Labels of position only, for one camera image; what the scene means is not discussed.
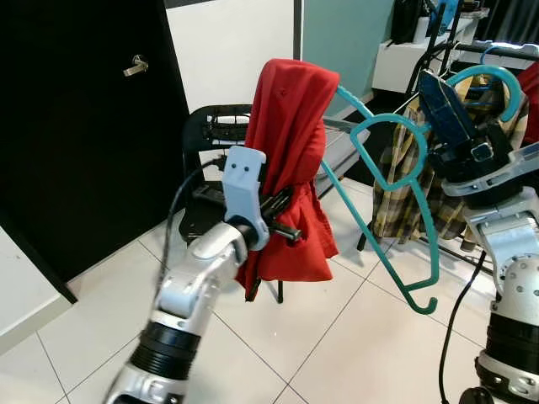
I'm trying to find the blue plastic hanger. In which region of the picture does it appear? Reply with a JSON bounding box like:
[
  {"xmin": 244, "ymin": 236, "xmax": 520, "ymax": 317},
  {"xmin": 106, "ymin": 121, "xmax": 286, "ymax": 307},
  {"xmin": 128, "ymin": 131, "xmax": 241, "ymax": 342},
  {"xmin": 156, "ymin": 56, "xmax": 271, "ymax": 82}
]
[{"xmin": 476, "ymin": 42, "xmax": 507, "ymax": 90}]

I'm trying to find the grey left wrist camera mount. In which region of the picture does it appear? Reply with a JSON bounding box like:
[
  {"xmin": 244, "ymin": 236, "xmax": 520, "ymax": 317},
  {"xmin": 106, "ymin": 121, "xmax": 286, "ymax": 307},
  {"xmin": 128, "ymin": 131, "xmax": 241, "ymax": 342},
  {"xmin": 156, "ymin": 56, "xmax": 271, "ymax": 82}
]
[{"xmin": 221, "ymin": 145, "xmax": 271, "ymax": 252}]

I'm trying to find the red garment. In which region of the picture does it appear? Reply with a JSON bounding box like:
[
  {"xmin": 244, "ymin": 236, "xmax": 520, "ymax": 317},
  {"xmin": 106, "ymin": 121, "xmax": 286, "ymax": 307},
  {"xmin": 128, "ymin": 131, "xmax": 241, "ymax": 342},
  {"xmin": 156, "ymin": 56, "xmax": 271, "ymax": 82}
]
[{"xmin": 234, "ymin": 58, "xmax": 343, "ymax": 297}]

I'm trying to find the silver door handle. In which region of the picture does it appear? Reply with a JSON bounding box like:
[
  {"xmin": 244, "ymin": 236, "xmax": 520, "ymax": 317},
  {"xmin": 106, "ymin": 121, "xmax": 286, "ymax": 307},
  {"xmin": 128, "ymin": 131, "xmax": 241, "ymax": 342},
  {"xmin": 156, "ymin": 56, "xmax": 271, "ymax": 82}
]
[{"xmin": 123, "ymin": 54, "xmax": 151, "ymax": 77}]

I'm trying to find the teal plastic hanger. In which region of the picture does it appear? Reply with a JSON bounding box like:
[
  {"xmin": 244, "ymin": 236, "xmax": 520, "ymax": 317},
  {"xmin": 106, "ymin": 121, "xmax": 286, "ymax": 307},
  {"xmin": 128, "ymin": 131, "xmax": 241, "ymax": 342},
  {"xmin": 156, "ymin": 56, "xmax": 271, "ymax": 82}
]
[{"xmin": 318, "ymin": 63, "xmax": 526, "ymax": 316}]

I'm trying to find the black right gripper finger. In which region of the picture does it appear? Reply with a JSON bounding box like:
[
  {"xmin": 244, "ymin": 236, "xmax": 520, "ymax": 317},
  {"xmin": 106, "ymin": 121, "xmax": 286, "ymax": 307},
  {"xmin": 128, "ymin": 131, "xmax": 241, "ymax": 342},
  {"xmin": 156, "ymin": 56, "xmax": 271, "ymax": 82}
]
[
  {"xmin": 431, "ymin": 72, "xmax": 477, "ymax": 149},
  {"xmin": 419, "ymin": 70, "xmax": 456, "ymax": 154}
]

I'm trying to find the grey storage box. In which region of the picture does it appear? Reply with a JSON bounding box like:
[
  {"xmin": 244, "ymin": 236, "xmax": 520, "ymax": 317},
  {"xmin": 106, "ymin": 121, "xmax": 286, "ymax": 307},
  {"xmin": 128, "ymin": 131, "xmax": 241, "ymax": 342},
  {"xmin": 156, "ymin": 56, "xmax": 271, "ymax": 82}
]
[{"xmin": 318, "ymin": 118, "xmax": 376, "ymax": 173}]

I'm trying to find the yellow plaid shirt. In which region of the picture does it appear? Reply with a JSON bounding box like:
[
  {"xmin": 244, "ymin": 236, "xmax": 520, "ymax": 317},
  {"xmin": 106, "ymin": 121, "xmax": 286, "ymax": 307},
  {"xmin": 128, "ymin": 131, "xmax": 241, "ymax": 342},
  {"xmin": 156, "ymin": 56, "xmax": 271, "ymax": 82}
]
[{"xmin": 371, "ymin": 72, "xmax": 533, "ymax": 247}]

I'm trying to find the white shelf unit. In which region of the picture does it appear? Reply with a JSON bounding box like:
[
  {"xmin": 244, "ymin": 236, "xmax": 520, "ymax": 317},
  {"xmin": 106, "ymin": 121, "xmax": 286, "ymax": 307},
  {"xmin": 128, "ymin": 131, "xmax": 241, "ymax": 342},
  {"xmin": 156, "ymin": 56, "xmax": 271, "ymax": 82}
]
[{"xmin": 371, "ymin": 7, "xmax": 491, "ymax": 95}]

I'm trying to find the black bag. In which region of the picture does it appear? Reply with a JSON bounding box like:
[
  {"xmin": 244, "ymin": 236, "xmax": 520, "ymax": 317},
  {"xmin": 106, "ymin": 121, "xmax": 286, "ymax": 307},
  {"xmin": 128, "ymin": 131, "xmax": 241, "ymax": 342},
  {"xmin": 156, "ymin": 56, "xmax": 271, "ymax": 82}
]
[{"xmin": 390, "ymin": 0, "xmax": 424, "ymax": 45}]

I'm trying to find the black door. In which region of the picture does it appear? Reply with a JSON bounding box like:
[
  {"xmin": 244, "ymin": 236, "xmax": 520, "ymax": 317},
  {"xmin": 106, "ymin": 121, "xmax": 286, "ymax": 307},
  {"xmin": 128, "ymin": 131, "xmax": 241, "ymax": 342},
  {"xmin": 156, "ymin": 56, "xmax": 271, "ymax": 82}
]
[{"xmin": 0, "ymin": 0, "xmax": 193, "ymax": 284}]

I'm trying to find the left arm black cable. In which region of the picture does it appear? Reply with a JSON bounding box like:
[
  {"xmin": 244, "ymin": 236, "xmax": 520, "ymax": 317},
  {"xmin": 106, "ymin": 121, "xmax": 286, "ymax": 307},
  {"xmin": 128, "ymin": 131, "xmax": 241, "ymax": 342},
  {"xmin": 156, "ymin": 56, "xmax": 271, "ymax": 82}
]
[{"xmin": 162, "ymin": 154, "xmax": 227, "ymax": 291}]

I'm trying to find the black metal clothes rack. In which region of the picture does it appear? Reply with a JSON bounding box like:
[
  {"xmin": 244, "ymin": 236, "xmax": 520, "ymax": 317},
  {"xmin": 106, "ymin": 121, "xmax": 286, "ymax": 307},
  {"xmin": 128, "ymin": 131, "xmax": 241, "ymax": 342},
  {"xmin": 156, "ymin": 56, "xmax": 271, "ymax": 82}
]
[{"xmin": 404, "ymin": 0, "xmax": 539, "ymax": 253}]

